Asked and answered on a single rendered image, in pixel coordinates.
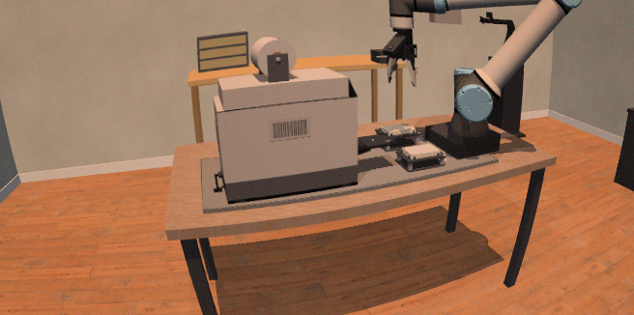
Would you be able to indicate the beige flat base plate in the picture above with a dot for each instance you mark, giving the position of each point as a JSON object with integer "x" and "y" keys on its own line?
{"x": 376, "y": 169}

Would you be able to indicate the beige cylinder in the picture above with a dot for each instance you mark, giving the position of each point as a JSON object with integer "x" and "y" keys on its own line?
{"x": 268, "y": 46}

